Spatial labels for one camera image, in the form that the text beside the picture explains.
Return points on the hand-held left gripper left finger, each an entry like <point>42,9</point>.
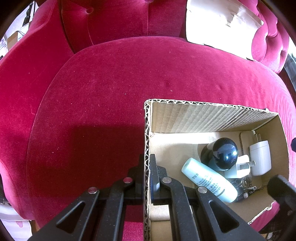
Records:
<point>136,178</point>

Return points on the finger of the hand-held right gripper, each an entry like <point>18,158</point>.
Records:
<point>294,144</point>
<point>283,192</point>

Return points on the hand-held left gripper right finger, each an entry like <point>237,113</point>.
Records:
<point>154,183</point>

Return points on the large white charger plug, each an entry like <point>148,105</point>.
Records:
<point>260,157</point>

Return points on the small white charger plug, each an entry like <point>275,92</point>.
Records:
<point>242,165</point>

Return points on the white cosmetic bottle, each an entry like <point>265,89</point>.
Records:
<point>208,179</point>

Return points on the glossy black ball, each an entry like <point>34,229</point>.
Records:
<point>223,153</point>

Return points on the cardboard box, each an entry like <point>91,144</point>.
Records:
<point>196,118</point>

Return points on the red velvet tufted sofa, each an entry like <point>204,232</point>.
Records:
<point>104,92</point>

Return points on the white printed cloth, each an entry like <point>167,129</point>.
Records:
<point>13,224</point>

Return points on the creased brown paper sheet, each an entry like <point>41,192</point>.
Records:
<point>208,27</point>

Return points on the small brown cardboard carton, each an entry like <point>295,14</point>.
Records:
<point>12,38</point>

